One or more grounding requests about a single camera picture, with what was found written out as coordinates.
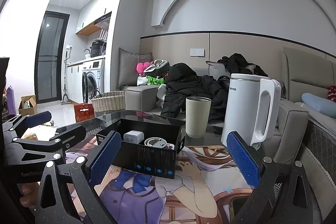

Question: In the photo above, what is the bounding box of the white power adapter block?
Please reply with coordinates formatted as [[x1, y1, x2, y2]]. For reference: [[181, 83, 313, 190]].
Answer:
[[123, 130, 144, 144]]

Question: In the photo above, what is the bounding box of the grey round tape dispenser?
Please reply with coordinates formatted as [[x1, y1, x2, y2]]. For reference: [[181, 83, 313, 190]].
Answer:
[[144, 137, 167, 148]]

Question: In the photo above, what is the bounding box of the white colourful button remote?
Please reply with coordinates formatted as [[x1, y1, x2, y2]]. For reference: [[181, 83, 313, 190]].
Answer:
[[165, 143, 175, 150]]

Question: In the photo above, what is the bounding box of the person's left hand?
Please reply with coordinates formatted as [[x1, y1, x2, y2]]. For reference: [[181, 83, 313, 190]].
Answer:
[[19, 182, 39, 209]]

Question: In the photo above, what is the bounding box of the cardboard box on floor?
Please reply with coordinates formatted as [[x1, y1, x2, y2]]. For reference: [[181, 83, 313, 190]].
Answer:
[[18, 95, 38, 116]]

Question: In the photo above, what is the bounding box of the red gift bag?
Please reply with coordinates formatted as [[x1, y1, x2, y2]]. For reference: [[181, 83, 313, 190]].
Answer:
[[74, 103, 95, 123]]

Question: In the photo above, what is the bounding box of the woven wicker basket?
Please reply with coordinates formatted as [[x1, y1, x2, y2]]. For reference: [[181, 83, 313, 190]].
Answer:
[[91, 90, 125, 115]]

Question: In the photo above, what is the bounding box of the grey sofa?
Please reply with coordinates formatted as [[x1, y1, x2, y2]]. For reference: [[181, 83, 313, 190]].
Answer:
[[125, 85, 335, 168]]

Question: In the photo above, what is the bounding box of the black framed glass door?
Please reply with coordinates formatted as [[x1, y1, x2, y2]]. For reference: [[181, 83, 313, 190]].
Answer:
[[34, 11, 70, 104]]

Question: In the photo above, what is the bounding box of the white washing machine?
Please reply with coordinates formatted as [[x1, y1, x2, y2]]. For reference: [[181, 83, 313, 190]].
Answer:
[[82, 58, 105, 103]]

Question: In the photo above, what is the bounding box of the anime print desk mat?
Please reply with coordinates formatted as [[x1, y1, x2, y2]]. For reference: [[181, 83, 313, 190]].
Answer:
[[65, 134, 263, 224]]

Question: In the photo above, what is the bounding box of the black cardboard storage box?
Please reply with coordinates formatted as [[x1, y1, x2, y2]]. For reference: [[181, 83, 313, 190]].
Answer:
[[96, 118, 185, 179]]

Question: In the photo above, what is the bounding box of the grey back cushion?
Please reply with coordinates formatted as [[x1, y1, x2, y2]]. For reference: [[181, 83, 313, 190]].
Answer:
[[117, 48, 153, 89]]

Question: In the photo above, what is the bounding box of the white electric kettle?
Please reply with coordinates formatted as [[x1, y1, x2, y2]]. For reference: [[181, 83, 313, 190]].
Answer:
[[221, 73, 281, 149]]

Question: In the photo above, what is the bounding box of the black rice cooker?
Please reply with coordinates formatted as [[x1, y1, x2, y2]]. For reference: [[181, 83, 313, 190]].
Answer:
[[91, 39, 106, 57]]

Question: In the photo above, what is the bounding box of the light blue pillow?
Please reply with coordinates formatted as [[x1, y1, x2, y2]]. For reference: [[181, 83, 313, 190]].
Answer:
[[301, 93, 336, 118]]

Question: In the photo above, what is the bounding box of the pink plush toy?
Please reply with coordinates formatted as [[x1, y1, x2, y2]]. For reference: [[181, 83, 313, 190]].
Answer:
[[136, 61, 153, 77]]

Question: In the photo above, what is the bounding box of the green plastic bag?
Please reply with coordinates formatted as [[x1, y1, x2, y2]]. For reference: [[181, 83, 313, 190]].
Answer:
[[146, 76, 165, 86]]

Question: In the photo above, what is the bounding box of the beige tumbler cup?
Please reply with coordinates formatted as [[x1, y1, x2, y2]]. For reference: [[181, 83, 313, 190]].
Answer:
[[186, 97, 211, 138]]

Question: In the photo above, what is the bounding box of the black jacket pile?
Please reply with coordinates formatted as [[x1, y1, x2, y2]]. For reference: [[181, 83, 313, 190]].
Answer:
[[161, 53, 267, 122]]

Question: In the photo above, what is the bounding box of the white wall socket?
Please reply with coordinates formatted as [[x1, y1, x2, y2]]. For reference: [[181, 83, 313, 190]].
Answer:
[[190, 48, 205, 57]]

